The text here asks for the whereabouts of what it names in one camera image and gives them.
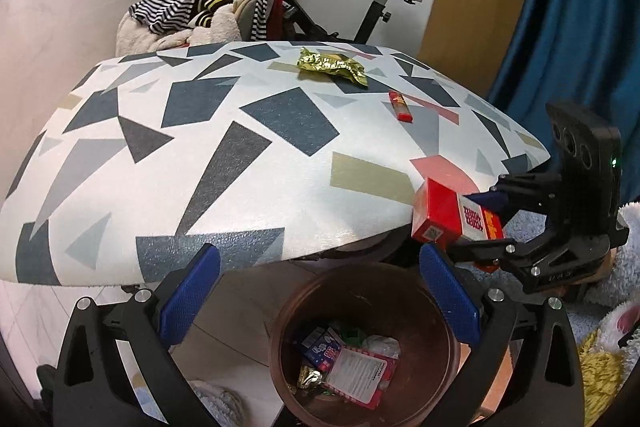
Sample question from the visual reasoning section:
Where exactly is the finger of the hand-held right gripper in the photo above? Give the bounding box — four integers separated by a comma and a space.
446, 227, 556, 275
462, 171, 563, 220

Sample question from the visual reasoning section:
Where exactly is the white fluffy cloth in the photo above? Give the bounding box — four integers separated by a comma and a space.
190, 379, 251, 427

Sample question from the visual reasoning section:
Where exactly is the green clear plastic wrapper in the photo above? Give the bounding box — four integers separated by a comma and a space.
340, 327, 368, 348

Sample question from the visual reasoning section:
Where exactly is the red cloth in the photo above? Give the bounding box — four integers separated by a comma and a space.
270, 0, 286, 40

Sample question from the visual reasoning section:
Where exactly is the brown round bin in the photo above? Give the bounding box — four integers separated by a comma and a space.
269, 262, 462, 427

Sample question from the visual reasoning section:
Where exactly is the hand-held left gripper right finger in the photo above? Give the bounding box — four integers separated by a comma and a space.
419, 243, 586, 427

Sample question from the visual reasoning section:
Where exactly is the blue curtain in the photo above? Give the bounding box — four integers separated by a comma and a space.
487, 0, 640, 208

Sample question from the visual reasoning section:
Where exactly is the white fluffy blanket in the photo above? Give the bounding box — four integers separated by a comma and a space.
587, 202, 640, 308

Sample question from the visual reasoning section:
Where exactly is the gold foil wrapper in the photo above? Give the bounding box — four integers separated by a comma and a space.
296, 47, 370, 88

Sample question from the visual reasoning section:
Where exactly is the white plush toy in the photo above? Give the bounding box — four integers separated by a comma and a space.
595, 299, 640, 348

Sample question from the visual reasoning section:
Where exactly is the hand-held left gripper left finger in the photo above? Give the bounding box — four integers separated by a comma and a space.
52, 243, 223, 427

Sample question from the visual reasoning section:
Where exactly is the pink and white card packet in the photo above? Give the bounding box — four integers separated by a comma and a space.
322, 346, 401, 410

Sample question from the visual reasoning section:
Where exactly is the red snack stick wrapper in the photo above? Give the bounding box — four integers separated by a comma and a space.
388, 91, 415, 124

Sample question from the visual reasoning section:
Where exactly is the red cardboard box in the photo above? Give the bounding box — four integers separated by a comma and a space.
411, 177, 506, 248

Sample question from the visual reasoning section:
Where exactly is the white plastic bag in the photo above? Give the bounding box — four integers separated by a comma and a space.
361, 334, 402, 360

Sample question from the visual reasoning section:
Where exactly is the yellow plush toy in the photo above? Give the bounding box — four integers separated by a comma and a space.
577, 337, 631, 427

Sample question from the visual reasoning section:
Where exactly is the chair with clothes pile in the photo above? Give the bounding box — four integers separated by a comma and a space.
117, 0, 281, 58

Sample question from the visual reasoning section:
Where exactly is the blue packet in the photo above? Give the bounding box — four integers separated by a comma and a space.
300, 327, 346, 370

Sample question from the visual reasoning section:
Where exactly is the green and gold wrapper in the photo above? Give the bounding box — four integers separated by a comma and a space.
296, 364, 341, 398

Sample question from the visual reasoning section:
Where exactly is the orange wooden panel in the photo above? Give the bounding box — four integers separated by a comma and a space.
415, 0, 541, 108

